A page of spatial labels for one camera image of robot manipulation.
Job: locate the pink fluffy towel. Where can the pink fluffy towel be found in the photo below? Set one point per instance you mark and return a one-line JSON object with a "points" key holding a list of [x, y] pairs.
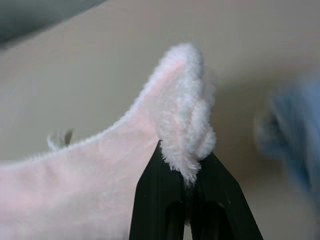
{"points": [[75, 190]]}

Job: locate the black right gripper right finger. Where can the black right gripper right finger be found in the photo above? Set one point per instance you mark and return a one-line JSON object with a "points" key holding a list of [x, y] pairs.
{"points": [[217, 200]]}

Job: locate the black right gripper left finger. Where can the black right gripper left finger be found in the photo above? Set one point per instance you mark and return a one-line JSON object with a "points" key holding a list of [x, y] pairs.
{"points": [[155, 200]]}

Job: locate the blue fluffy towel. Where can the blue fluffy towel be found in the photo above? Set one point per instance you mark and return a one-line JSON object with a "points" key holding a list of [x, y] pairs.
{"points": [[292, 135]]}

